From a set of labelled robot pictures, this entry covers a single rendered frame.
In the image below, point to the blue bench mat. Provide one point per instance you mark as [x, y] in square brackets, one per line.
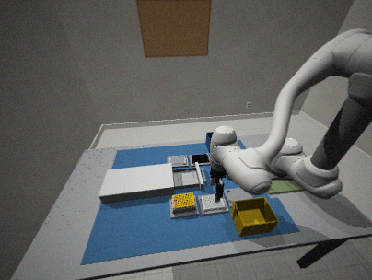
[143, 226]

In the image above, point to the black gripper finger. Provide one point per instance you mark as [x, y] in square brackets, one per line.
[212, 180]
[219, 193]

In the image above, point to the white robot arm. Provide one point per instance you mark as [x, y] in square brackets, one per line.
[348, 55]

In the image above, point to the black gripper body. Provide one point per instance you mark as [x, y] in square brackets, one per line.
[219, 174]

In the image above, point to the yellow bin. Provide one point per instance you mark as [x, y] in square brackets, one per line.
[253, 216]

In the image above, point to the black assay plate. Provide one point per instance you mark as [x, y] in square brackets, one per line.
[203, 158]

